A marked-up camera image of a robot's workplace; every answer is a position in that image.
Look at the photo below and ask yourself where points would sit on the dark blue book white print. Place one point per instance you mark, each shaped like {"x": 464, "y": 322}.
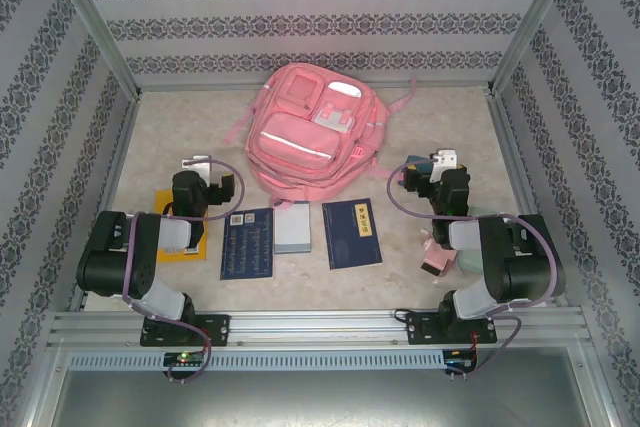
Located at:
{"x": 247, "y": 247}

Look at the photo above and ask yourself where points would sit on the pink pencil sharpener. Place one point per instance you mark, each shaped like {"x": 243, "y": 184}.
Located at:
{"x": 440, "y": 259}

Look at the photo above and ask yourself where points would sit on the grey white notebook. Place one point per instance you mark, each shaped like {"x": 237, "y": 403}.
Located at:
{"x": 293, "y": 229}

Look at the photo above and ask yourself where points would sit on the dark blue book yellow label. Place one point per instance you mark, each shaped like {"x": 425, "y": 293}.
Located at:
{"x": 352, "y": 237}

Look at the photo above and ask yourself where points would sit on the pink backpack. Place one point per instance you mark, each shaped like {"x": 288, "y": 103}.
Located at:
{"x": 300, "y": 137}

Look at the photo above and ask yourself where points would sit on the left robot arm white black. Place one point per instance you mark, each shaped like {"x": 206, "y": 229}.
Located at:
{"x": 115, "y": 257}

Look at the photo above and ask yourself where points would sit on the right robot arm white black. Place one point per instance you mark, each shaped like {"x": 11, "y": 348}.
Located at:
{"x": 525, "y": 257}

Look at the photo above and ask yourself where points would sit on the right aluminium side beam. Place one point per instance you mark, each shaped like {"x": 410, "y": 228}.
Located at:
{"x": 510, "y": 157}

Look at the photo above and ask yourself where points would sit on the aluminium side beam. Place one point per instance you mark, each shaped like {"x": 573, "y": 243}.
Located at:
{"x": 510, "y": 157}
{"x": 117, "y": 157}

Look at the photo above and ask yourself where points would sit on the left aluminium side beam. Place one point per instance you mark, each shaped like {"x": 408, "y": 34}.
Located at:
{"x": 117, "y": 157}

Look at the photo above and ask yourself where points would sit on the aluminium back beam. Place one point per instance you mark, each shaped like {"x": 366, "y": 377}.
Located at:
{"x": 200, "y": 86}

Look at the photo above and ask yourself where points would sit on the left small circuit board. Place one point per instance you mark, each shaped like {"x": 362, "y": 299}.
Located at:
{"x": 185, "y": 358}

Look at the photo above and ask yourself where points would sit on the small circuit board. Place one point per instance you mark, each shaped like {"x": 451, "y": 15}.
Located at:
{"x": 457, "y": 358}
{"x": 185, "y": 358}

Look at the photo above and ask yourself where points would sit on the right small circuit board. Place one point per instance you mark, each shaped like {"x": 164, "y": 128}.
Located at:
{"x": 457, "y": 358}

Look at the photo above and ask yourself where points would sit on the grey metal sheet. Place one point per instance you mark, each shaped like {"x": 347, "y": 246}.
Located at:
{"x": 320, "y": 399}

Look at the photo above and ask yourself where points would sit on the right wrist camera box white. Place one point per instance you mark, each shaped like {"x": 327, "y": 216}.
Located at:
{"x": 445, "y": 161}

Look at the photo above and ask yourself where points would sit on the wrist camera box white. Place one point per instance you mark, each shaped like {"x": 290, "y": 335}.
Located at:
{"x": 196, "y": 162}
{"x": 445, "y": 161}

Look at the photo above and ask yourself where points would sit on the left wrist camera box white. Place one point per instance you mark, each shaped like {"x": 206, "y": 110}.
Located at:
{"x": 196, "y": 162}

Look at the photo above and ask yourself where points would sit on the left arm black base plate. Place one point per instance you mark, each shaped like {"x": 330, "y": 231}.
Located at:
{"x": 220, "y": 329}

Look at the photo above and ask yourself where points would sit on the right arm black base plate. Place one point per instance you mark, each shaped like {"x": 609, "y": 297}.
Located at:
{"x": 420, "y": 329}

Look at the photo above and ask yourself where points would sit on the aluminium mounting rail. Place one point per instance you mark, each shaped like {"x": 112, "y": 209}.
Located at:
{"x": 315, "y": 327}

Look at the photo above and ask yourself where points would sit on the right aluminium frame post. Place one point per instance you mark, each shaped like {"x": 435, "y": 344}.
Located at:
{"x": 535, "y": 12}

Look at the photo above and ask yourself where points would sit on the aluminium frame post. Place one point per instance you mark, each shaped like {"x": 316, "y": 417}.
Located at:
{"x": 90, "y": 12}
{"x": 535, "y": 12}

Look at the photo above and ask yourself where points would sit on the left aluminium frame post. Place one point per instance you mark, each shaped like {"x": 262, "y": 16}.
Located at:
{"x": 90, "y": 12}

